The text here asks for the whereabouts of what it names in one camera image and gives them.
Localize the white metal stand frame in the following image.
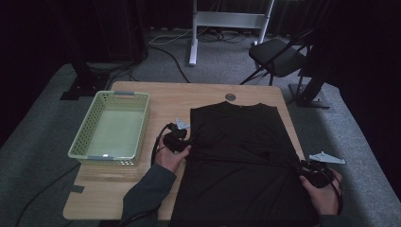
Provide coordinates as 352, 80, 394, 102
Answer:
187, 0, 275, 67

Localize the black folding chair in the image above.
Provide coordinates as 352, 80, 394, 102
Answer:
239, 27, 317, 87

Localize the person's left hand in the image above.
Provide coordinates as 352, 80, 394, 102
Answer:
154, 135, 192, 174

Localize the thin black floor cable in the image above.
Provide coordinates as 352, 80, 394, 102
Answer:
14, 162, 81, 227

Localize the white floor cable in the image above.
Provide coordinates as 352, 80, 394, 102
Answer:
148, 27, 194, 45

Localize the person's right hand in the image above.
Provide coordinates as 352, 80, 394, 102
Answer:
299, 169, 343, 217

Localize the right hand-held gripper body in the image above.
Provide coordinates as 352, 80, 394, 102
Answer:
298, 150, 346, 189

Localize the black stand with metal plate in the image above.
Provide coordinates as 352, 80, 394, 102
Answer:
288, 61, 332, 110

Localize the light green plastic basket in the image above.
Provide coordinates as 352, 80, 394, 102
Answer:
67, 90, 151, 167

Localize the black stand with flat base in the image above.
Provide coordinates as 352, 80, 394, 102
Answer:
59, 58, 110, 101

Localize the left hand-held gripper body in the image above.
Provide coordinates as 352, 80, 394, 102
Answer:
162, 117, 192, 154

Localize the black t-shirt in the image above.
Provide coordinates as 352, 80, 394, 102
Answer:
169, 100, 320, 227

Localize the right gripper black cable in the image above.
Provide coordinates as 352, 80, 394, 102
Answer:
323, 166, 345, 216

